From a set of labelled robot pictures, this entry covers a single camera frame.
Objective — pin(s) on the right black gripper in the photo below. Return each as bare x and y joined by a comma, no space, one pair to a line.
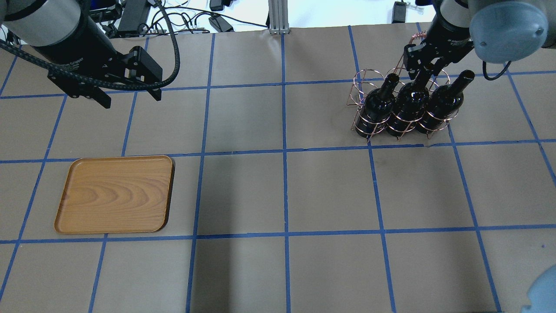
450,31

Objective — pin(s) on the copper wire bottle basket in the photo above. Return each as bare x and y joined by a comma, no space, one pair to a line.
357,93

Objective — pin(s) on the wooden tray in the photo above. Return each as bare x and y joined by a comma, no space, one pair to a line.
116,195

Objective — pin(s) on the dark wine bottle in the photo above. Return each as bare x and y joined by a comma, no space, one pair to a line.
410,104
444,103
372,118

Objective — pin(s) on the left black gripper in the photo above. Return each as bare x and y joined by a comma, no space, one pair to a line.
71,53

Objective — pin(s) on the black power adapter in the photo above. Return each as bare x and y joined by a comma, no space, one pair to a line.
399,12

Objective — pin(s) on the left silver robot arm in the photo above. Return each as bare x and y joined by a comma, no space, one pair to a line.
61,32

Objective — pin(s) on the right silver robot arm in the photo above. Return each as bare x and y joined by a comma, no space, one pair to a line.
497,31

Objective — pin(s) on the aluminium frame post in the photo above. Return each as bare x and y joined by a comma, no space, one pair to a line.
278,17

